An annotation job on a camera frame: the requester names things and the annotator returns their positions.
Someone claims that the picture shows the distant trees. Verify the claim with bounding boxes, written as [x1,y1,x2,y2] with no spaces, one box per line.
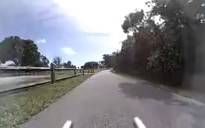
[51,55,101,70]

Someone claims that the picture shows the large dark green tree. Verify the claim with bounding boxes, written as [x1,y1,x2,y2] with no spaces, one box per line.
[0,35,50,67]

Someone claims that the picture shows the grey asphalt path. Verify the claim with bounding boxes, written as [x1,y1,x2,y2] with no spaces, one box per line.
[20,69,205,128]

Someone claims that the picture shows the grey road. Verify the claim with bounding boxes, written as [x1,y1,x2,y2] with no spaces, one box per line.
[0,71,81,95]

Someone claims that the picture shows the wooden rail fence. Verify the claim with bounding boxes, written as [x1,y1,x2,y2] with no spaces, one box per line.
[0,63,101,98]

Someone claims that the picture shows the grass strip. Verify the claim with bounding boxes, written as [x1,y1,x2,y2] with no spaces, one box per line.
[0,73,95,128]

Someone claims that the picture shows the row of trees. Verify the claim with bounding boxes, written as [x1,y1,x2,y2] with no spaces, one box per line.
[102,0,205,91]

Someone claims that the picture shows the robot's own part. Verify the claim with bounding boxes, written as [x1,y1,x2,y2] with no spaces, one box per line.
[62,120,73,128]
[133,116,147,128]

